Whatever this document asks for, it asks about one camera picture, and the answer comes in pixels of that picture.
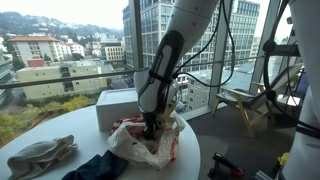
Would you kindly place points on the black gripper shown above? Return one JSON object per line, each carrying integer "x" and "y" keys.
{"x": 150, "y": 121}

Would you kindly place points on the magenta shirt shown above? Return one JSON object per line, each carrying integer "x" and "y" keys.
{"x": 136, "y": 131}

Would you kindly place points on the white red striped plastic bag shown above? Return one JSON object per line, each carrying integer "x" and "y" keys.
{"x": 140, "y": 151}

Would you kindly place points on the navy blue shirt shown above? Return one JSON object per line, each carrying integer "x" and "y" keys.
{"x": 96, "y": 168}

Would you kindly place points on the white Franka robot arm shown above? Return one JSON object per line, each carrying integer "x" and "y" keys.
{"x": 180, "y": 26}

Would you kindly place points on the white rectangular box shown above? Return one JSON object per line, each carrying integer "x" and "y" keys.
{"x": 113, "y": 106}

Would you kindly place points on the black red tool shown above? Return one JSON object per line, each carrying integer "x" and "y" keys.
{"x": 226, "y": 163}

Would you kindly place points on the wooden sling chair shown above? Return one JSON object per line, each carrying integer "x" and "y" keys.
{"x": 233, "y": 94}

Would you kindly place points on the grey window mullion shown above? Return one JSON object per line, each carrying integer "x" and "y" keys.
{"x": 220, "y": 50}
{"x": 135, "y": 33}
{"x": 266, "y": 33}

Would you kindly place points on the grey window railing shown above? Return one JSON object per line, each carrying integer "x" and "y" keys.
{"x": 50, "y": 81}

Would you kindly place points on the grey shirt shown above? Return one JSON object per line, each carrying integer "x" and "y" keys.
{"x": 36, "y": 156}

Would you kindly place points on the small yellow object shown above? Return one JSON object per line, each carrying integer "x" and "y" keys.
{"x": 283, "y": 159}

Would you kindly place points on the black horizontal mount bar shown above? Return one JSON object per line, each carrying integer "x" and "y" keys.
{"x": 283, "y": 50}

